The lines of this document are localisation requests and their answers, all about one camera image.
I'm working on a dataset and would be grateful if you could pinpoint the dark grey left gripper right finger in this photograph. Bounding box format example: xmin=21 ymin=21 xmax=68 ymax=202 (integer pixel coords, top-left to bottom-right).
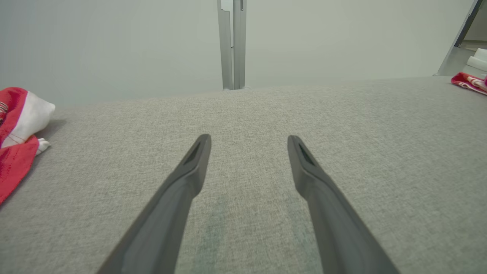
xmin=287 ymin=135 xmax=400 ymax=274

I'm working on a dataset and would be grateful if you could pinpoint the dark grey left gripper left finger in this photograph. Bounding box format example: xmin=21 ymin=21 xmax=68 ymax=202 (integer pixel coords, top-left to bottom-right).
xmin=97 ymin=134 xmax=212 ymax=274

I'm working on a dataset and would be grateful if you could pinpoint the red Bulls print jersey garment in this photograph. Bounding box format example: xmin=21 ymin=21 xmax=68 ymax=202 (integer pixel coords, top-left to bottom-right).
xmin=0 ymin=87 xmax=56 ymax=206

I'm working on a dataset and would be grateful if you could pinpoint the red jersey with striped trim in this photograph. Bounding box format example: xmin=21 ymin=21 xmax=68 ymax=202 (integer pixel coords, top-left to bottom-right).
xmin=451 ymin=72 xmax=487 ymax=96

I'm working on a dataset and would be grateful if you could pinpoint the grey partition edge frame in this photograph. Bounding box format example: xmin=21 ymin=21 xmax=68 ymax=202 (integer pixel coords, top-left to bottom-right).
xmin=434 ymin=0 xmax=484 ymax=76

